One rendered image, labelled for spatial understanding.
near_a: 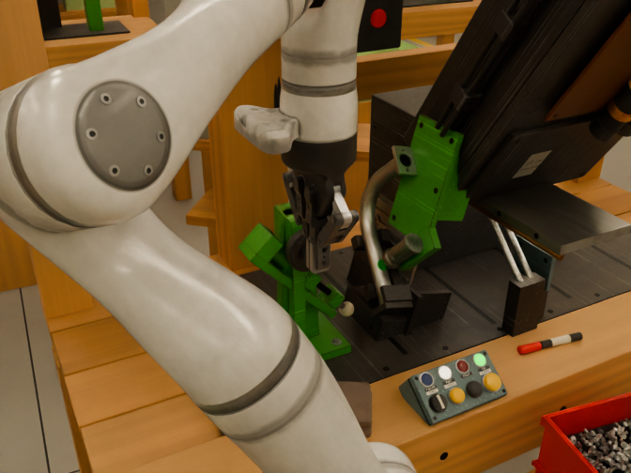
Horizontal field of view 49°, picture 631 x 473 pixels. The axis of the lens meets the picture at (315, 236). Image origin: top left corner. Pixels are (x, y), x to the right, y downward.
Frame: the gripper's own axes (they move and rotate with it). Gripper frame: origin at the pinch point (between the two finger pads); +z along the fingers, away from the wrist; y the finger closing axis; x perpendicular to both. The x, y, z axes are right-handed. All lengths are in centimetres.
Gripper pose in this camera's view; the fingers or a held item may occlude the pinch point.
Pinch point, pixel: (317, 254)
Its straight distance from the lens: 74.3
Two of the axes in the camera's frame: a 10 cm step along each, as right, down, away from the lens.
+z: 0.0, 8.8, 4.8
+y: -4.6, -4.3, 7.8
